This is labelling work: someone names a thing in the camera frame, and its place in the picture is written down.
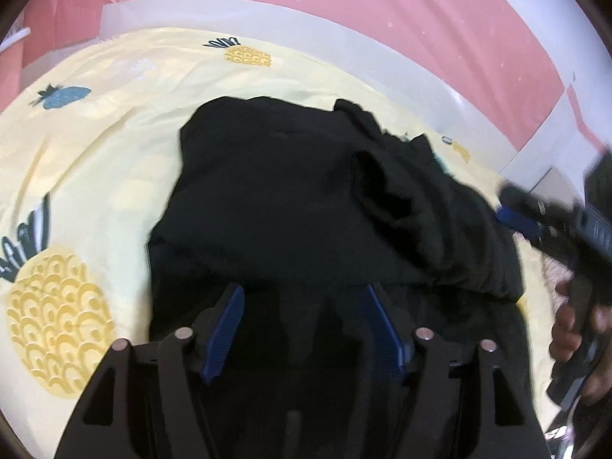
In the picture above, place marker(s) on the black garment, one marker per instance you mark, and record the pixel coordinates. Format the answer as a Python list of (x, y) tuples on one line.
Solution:
[(306, 210)]

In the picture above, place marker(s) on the person's right hand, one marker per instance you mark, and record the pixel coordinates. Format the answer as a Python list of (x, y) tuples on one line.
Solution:
[(566, 325)]

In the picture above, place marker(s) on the yellow pineapple print bedsheet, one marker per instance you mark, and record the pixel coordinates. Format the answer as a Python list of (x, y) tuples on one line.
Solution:
[(95, 191)]

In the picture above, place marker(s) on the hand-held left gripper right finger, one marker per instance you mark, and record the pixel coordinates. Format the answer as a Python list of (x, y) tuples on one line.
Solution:
[(382, 330)]

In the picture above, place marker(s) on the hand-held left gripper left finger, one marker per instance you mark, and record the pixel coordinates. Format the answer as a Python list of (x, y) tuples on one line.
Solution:
[(223, 333)]

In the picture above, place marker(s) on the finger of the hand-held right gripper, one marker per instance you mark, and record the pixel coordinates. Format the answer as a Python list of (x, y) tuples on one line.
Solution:
[(521, 222)]

